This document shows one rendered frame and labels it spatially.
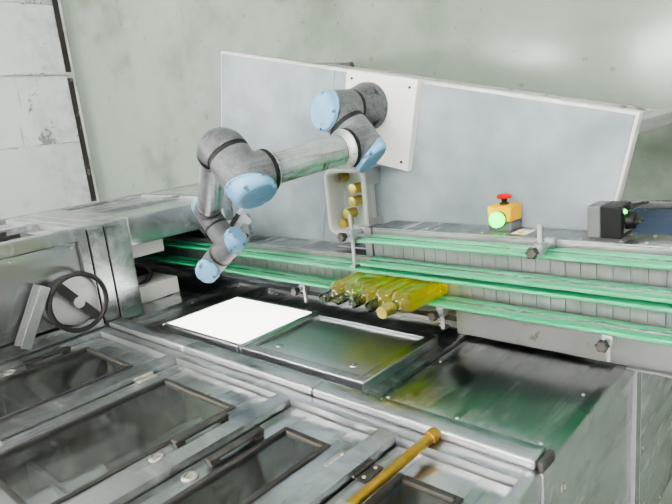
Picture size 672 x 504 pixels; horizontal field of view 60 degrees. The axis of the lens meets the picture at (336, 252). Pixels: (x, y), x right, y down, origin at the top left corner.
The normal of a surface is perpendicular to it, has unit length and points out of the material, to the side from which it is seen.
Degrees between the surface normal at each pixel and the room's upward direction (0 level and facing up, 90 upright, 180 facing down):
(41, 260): 90
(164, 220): 90
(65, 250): 90
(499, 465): 90
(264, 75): 0
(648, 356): 0
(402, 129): 0
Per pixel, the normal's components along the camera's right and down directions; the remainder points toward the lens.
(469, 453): -0.10, -0.97
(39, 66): 0.74, 0.08
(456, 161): -0.66, 0.24
